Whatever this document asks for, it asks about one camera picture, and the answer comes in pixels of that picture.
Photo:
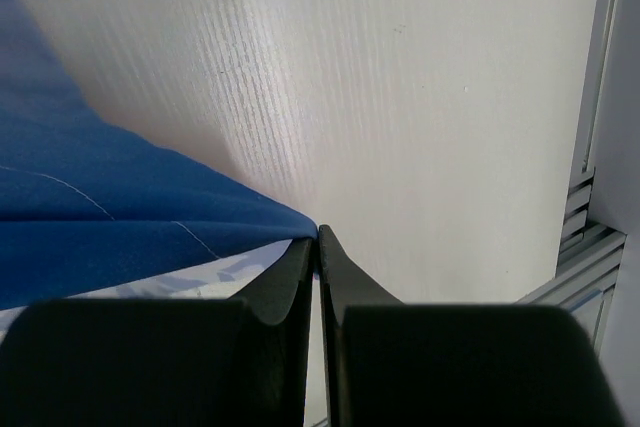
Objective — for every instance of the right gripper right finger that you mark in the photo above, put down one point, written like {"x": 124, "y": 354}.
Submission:
{"x": 394, "y": 364}

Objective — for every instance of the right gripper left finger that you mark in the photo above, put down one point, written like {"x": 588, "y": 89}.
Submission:
{"x": 150, "y": 362}

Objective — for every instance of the blue pink Elsa cloth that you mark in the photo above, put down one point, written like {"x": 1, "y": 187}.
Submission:
{"x": 90, "y": 210}

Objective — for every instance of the aluminium front rail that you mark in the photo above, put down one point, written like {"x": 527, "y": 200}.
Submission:
{"x": 585, "y": 280}

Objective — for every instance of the right aluminium side rail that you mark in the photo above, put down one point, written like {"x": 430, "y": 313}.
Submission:
{"x": 603, "y": 189}

